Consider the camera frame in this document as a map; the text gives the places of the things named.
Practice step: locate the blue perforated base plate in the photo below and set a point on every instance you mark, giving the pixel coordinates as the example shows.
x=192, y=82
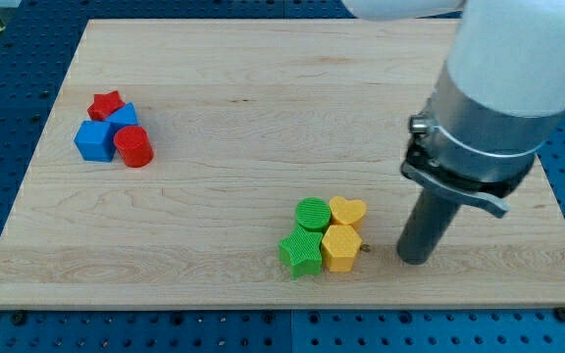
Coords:
x=37, y=44

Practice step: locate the red cylinder block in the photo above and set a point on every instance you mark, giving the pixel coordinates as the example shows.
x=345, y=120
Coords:
x=134, y=147

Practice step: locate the green cylinder block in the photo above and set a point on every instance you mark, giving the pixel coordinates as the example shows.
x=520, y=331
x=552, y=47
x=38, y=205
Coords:
x=313, y=214

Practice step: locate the green star block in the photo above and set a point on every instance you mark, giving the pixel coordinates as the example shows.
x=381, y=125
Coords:
x=301, y=253

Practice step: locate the blue cube block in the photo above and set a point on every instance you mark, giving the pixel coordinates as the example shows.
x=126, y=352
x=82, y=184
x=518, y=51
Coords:
x=94, y=141

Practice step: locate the yellow hexagon block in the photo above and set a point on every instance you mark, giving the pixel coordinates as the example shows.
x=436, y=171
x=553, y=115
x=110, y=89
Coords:
x=340, y=246

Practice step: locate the silver clamp with lever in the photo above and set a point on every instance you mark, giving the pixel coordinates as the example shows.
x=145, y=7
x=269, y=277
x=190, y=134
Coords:
x=451, y=184

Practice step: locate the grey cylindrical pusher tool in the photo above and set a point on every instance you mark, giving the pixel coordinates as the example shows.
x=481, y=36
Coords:
x=426, y=225

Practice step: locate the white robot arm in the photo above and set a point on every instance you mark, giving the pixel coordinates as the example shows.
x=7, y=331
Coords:
x=501, y=91

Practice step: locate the red star block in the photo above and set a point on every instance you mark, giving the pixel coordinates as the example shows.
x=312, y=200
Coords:
x=104, y=105

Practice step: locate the wooden board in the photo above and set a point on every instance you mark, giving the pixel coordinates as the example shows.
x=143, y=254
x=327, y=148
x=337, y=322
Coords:
x=246, y=118

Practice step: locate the yellow heart block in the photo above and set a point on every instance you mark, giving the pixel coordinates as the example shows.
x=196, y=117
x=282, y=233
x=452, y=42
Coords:
x=346, y=212

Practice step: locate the blue triangle block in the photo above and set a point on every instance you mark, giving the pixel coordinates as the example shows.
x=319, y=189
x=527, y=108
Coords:
x=125, y=116

